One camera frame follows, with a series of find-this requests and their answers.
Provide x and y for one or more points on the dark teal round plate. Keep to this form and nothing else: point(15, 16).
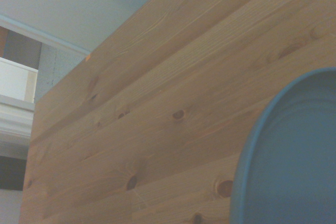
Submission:
point(294, 155)

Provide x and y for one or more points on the small orange tape marker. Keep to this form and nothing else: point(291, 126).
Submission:
point(88, 57)

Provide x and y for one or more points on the white cabinet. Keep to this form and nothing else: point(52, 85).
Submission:
point(14, 82)

